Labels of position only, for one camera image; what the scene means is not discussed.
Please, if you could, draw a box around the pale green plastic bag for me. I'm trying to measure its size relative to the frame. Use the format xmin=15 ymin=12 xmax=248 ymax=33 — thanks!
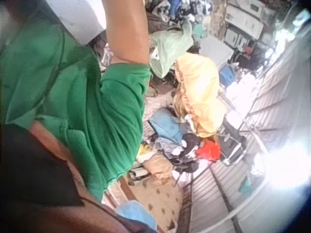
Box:
xmin=148 ymin=21 xmax=194 ymax=79

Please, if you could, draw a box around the large yellow sack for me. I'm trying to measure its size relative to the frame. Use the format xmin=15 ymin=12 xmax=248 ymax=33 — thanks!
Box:
xmin=172 ymin=52 xmax=227 ymax=139

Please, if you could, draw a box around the white cloth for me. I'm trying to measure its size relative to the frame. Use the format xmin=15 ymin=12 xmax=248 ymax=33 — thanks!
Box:
xmin=45 ymin=0 xmax=112 ymax=46

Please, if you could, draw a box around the blue container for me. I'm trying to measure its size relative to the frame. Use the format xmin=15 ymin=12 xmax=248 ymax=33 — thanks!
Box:
xmin=218 ymin=65 xmax=236 ymax=87

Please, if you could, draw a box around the black suitcase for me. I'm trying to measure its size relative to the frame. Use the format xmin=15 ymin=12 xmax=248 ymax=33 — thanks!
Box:
xmin=217 ymin=117 xmax=248 ymax=167

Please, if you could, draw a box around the light blue cloth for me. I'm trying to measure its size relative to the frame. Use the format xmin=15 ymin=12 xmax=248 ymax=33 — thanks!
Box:
xmin=116 ymin=200 xmax=158 ymax=231

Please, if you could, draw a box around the red plastic bag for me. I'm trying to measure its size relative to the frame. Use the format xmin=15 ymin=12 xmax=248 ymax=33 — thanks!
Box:
xmin=196 ymin=140 xmax=221 ymax=162

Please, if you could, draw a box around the beige spotted mat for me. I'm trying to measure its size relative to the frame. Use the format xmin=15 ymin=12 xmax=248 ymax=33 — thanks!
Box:
xmin=106 ymin=178 xmax=185 ymax=233

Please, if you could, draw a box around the grey table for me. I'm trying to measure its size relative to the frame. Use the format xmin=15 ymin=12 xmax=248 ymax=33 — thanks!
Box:
xmin=197 ymin=36 xmax=234 ymax=70

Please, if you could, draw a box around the white cabinet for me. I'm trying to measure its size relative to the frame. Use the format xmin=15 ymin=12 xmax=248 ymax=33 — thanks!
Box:
xmin=222 ymin=0 xmax=269 ymax=47

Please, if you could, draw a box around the heap of dark clothes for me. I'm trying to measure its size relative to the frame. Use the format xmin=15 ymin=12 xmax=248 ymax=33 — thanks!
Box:
xmin=147 ymin=0 xmax=228 ymax=27

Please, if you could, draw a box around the heap of mixed clothes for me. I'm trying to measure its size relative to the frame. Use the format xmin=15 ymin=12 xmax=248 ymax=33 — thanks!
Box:
xmin=128 ymin=106 xmax=221 ymax=186

